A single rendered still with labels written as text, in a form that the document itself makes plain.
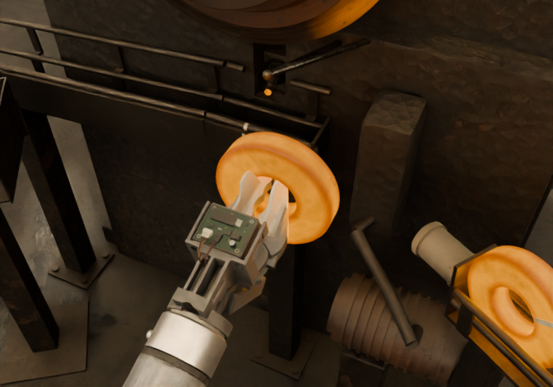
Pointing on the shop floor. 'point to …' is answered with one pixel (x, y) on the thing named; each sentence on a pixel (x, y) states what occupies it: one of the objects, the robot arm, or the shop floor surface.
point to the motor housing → (389, 335)
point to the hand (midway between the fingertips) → (276, 179)
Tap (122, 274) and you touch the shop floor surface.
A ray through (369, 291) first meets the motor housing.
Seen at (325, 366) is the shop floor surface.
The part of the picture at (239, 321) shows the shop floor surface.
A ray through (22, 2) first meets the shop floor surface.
